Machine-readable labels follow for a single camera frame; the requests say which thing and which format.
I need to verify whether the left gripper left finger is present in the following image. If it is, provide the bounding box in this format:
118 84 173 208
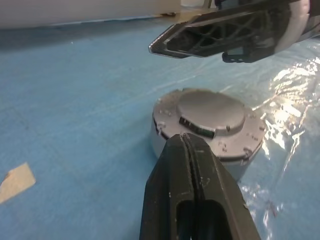
138 133 199 240

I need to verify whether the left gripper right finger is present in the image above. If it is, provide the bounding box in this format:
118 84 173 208
184 133 263 240

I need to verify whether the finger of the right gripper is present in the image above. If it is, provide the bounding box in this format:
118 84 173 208
147 0 288 59
221 47 254 64

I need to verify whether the silver motor housing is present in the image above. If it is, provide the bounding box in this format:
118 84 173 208
149 117 265 181

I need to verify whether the grey round motor lid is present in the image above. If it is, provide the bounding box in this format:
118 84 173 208
152 87 266 163

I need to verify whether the white partition board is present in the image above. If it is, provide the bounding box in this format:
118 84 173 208
0 0 182 30

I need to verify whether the blue plastic table cover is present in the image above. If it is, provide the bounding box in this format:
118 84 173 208
0 11 320 240

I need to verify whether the beige tape piece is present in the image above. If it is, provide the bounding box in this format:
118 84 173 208
0 161 36 205

